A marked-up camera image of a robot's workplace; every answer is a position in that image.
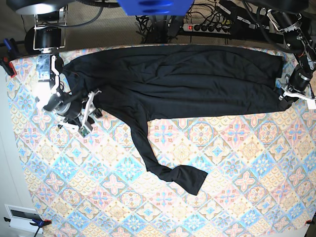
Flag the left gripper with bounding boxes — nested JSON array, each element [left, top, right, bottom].
[[286, 66, 313, 93]]

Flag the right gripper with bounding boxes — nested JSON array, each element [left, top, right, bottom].
[[43, 91, 103, 123]]

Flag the black t-shirt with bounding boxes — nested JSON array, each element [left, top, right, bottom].
[[63, 45, 291, 195]]

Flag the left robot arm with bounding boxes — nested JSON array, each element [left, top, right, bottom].
[[256, 7, 316, 93]]

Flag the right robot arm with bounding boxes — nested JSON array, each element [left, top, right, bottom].
[[33, 6, 102, 126]]

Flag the orange black clamp left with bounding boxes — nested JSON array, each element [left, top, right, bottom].
[[0, 57, 17, 78]]

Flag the black round speaker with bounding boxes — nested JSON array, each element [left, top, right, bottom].
[[24, 27, 35, 55]]

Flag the patterned tablecloth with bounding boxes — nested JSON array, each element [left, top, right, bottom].
[[5, 56, 316, 237]]

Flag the blue clamp upper left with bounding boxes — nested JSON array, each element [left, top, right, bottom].
[[0, 38, 16, 51]]

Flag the white power strip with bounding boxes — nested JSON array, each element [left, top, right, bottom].
[[182, 23, 230, 34]]

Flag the blue orange clamp lower left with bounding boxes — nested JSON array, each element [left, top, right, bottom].
[[4, 217, 52, 229]]

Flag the white floor vent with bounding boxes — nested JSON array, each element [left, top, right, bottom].
[[4, 204, 40, 233]]

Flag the orange clamp lower right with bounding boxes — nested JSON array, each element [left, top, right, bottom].
[[305, 220, 315, 225]]

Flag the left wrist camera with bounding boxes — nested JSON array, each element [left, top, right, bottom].
[[307, 99, 316, 110]]

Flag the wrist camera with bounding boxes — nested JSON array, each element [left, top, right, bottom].
[[78, 126, 93, 138], [307, 99, 316, 110]]

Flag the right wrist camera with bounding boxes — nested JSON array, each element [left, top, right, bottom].
[[78, 126, 93, 138]]

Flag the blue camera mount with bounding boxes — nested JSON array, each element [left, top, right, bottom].
[[117, 0, 194, 16]]

